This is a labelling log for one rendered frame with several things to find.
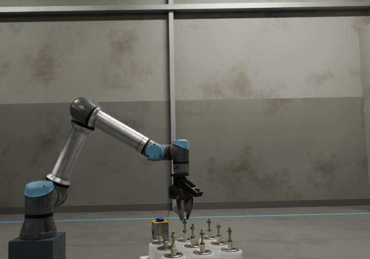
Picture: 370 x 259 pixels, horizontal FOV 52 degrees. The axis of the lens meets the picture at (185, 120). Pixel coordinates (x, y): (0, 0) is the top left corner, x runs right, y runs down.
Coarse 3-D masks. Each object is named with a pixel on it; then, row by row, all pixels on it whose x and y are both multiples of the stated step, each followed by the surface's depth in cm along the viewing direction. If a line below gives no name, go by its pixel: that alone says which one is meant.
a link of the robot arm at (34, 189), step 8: (32, 184) 164; (40, 184) 164; (48, 184) 165; (24, 192) 164; (32, 192) 161; (40, 192) 161; (48, 192) 163; (56, 192) 171; (32, 200) 160; (40, 200) 161; (48, 200) 163; (56, 200) 171; (32, 208) 160; (40, 208) 160; (48, 208) 163
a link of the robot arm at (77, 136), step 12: (72, 120) 178; (72, 132) 178; (84, 132) 179; (72, 144) 177; (60, 156) 178; (72, 156) 177; (60, 168) 176; (72, 168) 179; (48, 180) 175; (60, 180) 176; (60, 192) 175; (60, 204) 181
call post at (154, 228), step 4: (152, 224) 188; (156, 224) 184; (160, 224) 184; (164, 224) 185; (152, 228) 188; (156, 228) 183; (160, 228) 184; (164, 228) 185; (156, 232) 183; (164, 232) 184; (152, 236) 188; (156, 236) 183; (164, 236) 184; (168, 236) 185; (152, 240) 188; (168, 240) 185
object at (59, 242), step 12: (12, 240) 157; (24, 240) 157; (36, 240) 156; (48, 240) 156; (60, 240) 165; (12, 252) 155; (24, 252) 155; (36, 252) 155; (48, 252) 155; (60, 252) 165
